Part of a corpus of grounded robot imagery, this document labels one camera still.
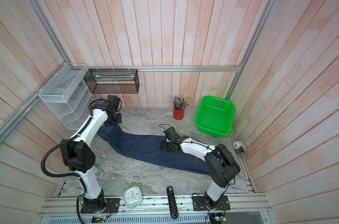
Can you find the blue denim trousers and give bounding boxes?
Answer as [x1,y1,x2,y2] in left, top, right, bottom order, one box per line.
[97,125,210,175]

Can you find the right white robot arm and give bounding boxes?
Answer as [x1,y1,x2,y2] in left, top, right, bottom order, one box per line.
[160,126,241,210]

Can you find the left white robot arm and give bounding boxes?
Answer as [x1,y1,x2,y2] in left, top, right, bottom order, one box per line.
[41,95,122,224]

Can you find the red metal pencil cup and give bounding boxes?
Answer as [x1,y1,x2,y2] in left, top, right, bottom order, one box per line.
[173,108,185,120]

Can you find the green plastic basket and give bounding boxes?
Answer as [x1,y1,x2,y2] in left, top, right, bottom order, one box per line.
[194,96,235,138]

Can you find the white tape roll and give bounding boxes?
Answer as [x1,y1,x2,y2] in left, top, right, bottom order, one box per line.
[233,141,248,154]

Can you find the white round alarm clock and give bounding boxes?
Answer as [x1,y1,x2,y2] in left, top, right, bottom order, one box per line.
[123,186,143,209]

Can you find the black remote control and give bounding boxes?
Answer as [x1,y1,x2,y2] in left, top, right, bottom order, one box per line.
[166,186,179,219]

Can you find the black mesh wall basket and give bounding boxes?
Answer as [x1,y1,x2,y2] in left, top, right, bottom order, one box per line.
[84,68,140,94]

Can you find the horizontal aluminium frame rail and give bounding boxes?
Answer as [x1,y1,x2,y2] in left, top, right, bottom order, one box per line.
[86,65,241,72]

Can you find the white wire mesh shelf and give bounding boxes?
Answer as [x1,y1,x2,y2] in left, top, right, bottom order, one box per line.
[39,63,100,130]

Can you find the left vertical aluminium post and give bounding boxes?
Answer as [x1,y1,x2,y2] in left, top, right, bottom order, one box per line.
[27,0,70,63]

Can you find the vertical aluminium post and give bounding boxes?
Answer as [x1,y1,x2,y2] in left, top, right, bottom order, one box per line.
[27,0,70,63]
[226,1,278,100]

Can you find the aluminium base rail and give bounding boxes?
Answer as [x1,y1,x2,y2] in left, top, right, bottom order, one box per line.
[37,193,272,224]

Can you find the left aluminium frame rail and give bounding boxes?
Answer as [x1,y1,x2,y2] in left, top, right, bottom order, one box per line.
[0,63,67,146]

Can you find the right vertical aluminium post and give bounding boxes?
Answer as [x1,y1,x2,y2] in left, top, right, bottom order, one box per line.
[226,1,278,100]

